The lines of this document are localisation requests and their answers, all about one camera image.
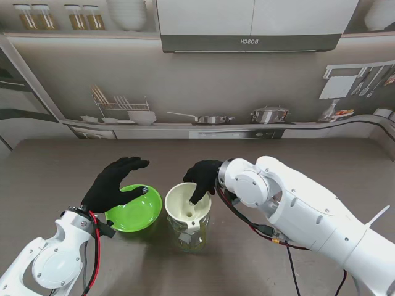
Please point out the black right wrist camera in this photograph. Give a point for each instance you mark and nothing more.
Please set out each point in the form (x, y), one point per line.
(235, 199)

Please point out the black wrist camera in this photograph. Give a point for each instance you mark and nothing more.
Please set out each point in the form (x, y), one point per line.
(235, 199)
(108, 228)

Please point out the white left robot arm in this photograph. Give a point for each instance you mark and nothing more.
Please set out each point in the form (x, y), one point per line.
(52, 262)

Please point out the printed kitchen backdrop poster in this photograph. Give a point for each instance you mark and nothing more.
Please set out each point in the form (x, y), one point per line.
(216, 86)

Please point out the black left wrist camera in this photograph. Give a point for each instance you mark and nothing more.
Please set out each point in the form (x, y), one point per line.
(108, 228)

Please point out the green mung beans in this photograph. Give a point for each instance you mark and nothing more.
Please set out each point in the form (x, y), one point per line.
(200, 239)

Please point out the clear glass jar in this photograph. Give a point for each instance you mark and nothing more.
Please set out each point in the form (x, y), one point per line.
(191, 243)

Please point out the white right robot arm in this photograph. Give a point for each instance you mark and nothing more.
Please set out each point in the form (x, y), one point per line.
(308, 209)

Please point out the bright green plastic bowl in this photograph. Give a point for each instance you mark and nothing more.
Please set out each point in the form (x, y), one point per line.
(142, 209)

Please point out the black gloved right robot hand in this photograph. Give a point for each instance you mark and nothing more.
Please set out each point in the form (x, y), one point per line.
(203, 175)

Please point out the cream plastic funnel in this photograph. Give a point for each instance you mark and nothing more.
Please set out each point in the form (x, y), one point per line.
(179, 200)

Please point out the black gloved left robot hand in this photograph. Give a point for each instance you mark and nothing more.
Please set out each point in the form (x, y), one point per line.
(106, 191)

